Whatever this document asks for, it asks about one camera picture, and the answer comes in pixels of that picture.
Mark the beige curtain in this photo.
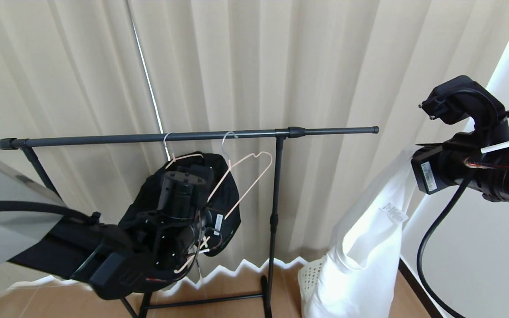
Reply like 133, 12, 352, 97
0, 0, 509, 288

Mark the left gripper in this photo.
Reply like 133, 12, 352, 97
198, 210, 226, 249

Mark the white laundry basket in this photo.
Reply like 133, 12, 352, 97
297, 257, 327, 306

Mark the white garment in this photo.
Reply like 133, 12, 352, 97
302, 145, 419, 318

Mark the black cable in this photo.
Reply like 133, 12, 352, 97
0, 200, 101, 224
415, 176, 477, 318

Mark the black clothes rack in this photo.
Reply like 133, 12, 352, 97
0, 126, 380, 318

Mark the pink clothes hanger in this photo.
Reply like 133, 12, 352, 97
163, 132, 205, 171
173, 131, 274, 275

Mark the black garment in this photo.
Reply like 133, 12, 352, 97
117, 152, 242, 285

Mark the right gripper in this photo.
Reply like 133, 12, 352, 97
410, 132, 481, 196

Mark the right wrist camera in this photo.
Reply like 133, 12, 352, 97
418, 75, 509, 143

